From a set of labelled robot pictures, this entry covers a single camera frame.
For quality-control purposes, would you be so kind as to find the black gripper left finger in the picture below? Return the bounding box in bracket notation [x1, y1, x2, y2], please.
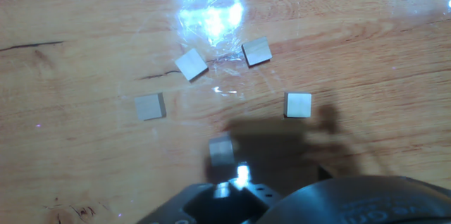
[135, 170, 283, 224]

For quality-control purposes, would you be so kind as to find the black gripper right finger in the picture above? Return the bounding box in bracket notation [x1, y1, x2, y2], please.
[318, 165, 334, 182]

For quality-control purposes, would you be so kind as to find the small wooden cube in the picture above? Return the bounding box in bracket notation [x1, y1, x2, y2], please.
[134, 92, 167, 122]
[174, 47, 209, 82]
[208, 134, 236, 167]
[283, 92, 313, 119]
[241, 36, 273, 68]

